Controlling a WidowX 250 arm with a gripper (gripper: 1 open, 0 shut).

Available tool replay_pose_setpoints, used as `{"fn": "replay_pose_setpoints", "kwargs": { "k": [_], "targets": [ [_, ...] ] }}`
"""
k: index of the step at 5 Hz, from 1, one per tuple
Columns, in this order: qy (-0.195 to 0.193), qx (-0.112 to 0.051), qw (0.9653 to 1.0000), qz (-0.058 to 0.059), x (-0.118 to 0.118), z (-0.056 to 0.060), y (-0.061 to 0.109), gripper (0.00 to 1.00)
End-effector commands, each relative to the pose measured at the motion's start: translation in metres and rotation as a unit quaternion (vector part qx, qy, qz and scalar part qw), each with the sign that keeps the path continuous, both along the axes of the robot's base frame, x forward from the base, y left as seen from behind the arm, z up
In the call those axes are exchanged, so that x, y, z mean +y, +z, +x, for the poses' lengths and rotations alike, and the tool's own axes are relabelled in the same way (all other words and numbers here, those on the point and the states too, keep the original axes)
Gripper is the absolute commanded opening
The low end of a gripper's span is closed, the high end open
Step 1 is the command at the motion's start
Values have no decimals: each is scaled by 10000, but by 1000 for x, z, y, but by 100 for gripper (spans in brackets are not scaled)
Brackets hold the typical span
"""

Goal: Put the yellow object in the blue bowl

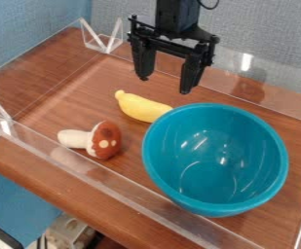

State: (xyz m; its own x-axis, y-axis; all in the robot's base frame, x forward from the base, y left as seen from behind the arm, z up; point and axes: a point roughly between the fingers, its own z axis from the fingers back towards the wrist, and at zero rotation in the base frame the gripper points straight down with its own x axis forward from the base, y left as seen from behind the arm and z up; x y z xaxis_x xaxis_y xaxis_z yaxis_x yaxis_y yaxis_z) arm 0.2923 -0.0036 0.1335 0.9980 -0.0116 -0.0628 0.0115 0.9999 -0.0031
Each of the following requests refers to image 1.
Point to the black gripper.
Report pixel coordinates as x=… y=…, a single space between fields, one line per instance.
x=173 y=33

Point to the yellow toy banana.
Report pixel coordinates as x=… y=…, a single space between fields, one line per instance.
x=140 y=107

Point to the blue plastic bowl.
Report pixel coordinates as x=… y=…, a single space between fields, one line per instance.
x=216 y=158

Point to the clear acrylic barrier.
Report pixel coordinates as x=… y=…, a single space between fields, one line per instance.
x=59 y=87

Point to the brown white toy mushroom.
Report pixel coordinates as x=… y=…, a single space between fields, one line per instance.
x=103 y=141

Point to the grey metal bracket below table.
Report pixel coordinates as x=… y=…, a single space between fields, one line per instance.
x=69 y=233

